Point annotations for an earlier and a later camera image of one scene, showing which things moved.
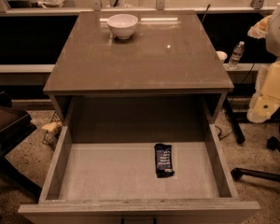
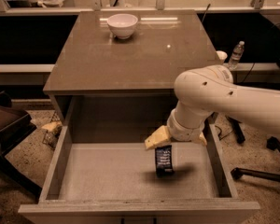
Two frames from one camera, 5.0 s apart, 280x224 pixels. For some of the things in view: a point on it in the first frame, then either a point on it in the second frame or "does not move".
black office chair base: [239, 173] does not move
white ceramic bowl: [122, 25] does not move
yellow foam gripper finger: [259, 30] → [203, 139]
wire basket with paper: [52, 132] does not move
